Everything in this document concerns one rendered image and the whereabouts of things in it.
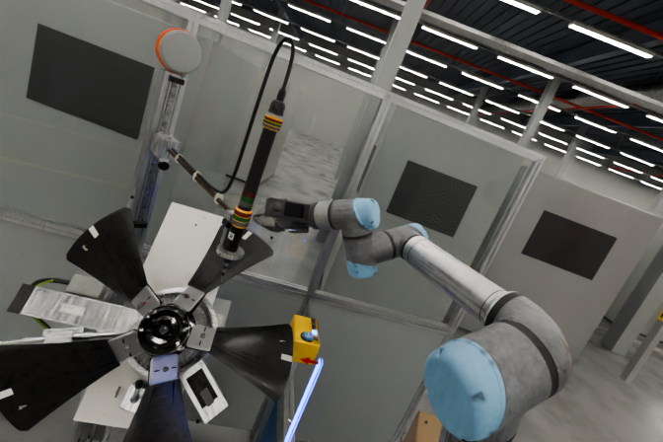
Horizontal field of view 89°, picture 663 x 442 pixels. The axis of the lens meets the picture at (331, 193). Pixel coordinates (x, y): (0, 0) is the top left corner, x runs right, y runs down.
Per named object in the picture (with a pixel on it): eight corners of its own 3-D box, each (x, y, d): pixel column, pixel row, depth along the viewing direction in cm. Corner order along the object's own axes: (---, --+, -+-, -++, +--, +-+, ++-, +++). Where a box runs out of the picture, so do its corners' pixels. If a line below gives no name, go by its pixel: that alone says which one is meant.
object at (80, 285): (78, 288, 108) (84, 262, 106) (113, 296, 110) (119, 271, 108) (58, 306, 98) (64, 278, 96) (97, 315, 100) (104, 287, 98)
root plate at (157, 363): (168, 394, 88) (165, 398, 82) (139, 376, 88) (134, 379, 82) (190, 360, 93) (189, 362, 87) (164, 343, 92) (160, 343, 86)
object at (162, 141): (148, 150, 128) (153, 128, 127) (167, 153, 133) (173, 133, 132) (156, 159, 122) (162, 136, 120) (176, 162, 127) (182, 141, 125)
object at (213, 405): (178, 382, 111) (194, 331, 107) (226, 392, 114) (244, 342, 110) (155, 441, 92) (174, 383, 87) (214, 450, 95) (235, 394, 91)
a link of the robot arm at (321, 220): (326, 226, 80) (329, 193, 83) (309, 227, 82) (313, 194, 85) (339, 232, 86) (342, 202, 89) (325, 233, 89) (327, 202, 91)
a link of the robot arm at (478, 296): (617, 328, 49) (411, 210, 91) (565, 355, 45) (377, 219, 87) (599, 386, 53) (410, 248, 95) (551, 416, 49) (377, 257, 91)
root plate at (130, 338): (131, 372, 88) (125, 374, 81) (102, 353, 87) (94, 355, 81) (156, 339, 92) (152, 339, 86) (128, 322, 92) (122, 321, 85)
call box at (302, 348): (285, 333, 139) (294, 313, 137) (308, 339, 142) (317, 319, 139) (285, 363, 124) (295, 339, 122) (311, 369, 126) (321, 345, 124)
